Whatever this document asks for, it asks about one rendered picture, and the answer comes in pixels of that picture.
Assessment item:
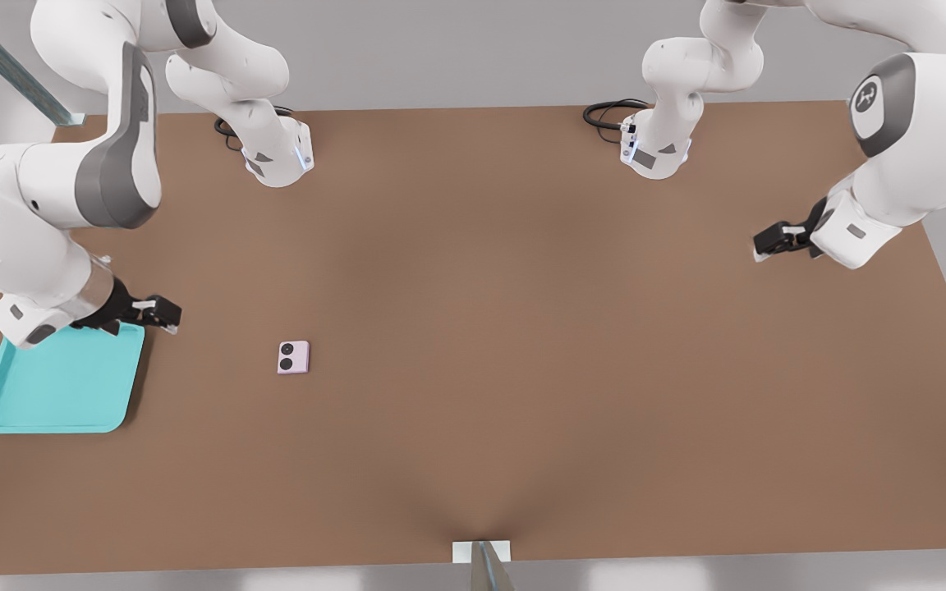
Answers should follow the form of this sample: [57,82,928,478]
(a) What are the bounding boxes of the black cable loop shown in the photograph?
[582,98,653,145]
[214,105,296,153]

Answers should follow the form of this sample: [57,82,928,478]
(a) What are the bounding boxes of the silver frame post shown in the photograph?
[0,0,86,127]
[452,540,515,591]

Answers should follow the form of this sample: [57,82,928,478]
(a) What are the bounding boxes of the pale lilac phone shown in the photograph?
[278,340,310,376]

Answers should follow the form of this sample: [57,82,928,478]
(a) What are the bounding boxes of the pale blue-green tray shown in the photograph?
[0,322,147,435]

